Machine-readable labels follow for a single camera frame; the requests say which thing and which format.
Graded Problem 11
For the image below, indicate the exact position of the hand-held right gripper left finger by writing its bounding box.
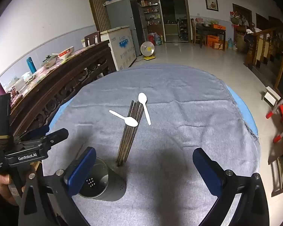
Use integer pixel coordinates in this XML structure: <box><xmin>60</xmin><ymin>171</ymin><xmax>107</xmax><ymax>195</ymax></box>
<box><xmin>19</xmin><ymin>147</ymin><xmax>97</xmax><ymax>226</ymax></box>

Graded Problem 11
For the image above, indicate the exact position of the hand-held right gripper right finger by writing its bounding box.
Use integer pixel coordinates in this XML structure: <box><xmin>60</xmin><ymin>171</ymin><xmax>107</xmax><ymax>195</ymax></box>
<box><xmin>193</xmin><ymin>148</ymin><xmax>270</xmax><ymax>226</ymax></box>

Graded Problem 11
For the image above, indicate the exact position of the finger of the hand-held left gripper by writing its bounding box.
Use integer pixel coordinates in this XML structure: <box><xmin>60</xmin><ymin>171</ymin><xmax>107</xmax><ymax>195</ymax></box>
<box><xmin>21</xmin><ymin>128</ymin><xmax>69</xmax><ymax>151</ymax></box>
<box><xmin>14</xmin><ymin>125</ymin><xmax>50</xmax><ymax>142</ymax></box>

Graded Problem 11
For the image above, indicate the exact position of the metal utensil holder cup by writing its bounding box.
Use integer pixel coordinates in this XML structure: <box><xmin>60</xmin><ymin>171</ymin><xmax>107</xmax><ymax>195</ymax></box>
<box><xmin>78</xmin><ymin>157</ymin><xmax>127</xmax><ymax>202</ymax></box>

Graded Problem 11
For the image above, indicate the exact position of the white plastic spoon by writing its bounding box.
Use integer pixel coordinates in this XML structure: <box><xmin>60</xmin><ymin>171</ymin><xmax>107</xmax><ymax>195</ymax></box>
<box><xmin>109</xmin><ymin>110</ymin><xmax>139</xmax><ymax>127</ymax></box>
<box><xmin>138</xmin><ymin>92</ymin><xmax>152</xmax><ymax>126</ymax></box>

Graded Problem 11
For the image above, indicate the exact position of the carved dark wooden sideboard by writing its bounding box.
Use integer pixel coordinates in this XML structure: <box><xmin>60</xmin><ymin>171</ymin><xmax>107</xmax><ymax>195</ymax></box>
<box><xmin>9</xmin><ymin>40</ymin><xmax>118</xmax><ymax>138</ymax></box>

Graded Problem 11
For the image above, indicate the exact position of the grey table cloth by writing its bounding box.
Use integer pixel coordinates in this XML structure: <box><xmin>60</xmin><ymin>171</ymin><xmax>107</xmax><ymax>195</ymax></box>
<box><xmin>42</xmin><ymin>63</ymin><xmax>261</xmax><ymax>226</ymax></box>

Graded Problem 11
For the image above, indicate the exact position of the blue thermos bottle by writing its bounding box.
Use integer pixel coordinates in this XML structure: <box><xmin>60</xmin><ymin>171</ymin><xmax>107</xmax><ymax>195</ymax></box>
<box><xmin>26</xmin><ymin>57</ymin><xmax>37</xmax><ymax>74</ymax></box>

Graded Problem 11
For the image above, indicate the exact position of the blue table cover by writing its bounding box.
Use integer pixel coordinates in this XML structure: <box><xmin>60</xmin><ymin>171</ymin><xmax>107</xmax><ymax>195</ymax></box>
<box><xmin>48</xmin><ymin>85</ymin><xmax>259</xmax><ymax>138</ymax></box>

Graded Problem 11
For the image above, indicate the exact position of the brown wooden chair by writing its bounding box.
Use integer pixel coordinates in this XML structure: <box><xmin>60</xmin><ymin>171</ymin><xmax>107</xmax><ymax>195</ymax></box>
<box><xmin>268</xmin><ymin>146</ymin><xmax>283</xmax><ymax>197</ymax></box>

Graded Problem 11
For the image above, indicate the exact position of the red and white bowl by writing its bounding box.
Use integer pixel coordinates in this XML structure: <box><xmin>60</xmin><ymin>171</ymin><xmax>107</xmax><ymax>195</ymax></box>
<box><xmin>57</xmin><ymin>46</ymin><xmax>75</xmax><ymax>60</ymax></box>

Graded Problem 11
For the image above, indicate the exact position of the white step stool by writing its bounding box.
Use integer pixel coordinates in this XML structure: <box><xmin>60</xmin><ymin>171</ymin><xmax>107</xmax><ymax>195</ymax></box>
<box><xmin>264</xmin><ymin>86</ymin><xmax>281</xmax><ymax>107</ymax></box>

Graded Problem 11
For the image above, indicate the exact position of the dark high-back wooden chair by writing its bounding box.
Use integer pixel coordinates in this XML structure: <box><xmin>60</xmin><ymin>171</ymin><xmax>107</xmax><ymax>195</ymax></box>
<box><xmin>84</xmin><ymin>31</ymin><xmax>102</xmax><ymax>47</ymax></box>

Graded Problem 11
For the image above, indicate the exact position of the white chest freezer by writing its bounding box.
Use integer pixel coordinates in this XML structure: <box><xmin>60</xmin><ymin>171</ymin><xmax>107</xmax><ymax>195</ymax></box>
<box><xmin>100</xmin><ymin>26</ymin><xmax>138</xmax><ymax>71</ymax></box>

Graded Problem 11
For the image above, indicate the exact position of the small floor fan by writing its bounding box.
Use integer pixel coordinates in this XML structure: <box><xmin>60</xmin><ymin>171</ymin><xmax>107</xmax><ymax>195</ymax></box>
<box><xmin>140</xmin><ymin>41</ymin><xmax>156</xmax><ymax>61</ymax></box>

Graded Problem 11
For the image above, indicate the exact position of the large orange box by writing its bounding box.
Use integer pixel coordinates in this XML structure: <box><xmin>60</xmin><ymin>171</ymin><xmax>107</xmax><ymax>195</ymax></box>
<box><xmin>207</xmin><ymin>35</ymin><xmax>220</xmax><ymax>49</ymax></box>

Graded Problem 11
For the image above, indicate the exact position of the striped wooden door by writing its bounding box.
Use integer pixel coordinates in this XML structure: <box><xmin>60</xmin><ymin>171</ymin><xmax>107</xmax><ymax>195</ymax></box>
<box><xmin>85</xmin><ymin>0</ymin><xmax>112</xmax><ymax>32</ymax></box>

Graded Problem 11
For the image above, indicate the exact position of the wooden stair railing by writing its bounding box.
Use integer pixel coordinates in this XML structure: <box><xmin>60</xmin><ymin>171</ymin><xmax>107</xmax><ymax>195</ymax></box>
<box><xmin>244</xmin><ymin>27</ymin><xmax>283</xmax><ymax>70</ymax></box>

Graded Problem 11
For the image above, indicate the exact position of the grey refrigerator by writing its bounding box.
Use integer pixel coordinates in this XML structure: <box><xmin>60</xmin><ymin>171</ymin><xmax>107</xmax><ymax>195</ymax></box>
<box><xmin>103</xmin><ymin>0</ymin><xmax>147</xmax><ymax>57</ymax></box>

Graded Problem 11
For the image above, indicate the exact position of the dark wooden side table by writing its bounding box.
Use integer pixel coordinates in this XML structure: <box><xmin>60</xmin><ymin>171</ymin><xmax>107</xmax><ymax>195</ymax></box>
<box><xmin>191</xmin><ymin>18</ymin><xmax>227</xmax><ymax>52</ymax></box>

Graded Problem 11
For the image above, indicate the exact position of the glass shelf cabinet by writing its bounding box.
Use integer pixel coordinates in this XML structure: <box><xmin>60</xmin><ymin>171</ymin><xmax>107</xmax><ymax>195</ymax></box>
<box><xmin>136</xmin><ymin>0</ymin><xmax>166</xmax><ymax>45</ymax></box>

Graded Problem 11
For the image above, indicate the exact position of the framed wall picture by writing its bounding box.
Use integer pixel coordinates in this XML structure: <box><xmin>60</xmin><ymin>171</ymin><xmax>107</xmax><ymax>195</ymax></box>
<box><xmin>205</xmin><ymin>0</ymin><xmax>219</xmax><ymax>12</ymax></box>

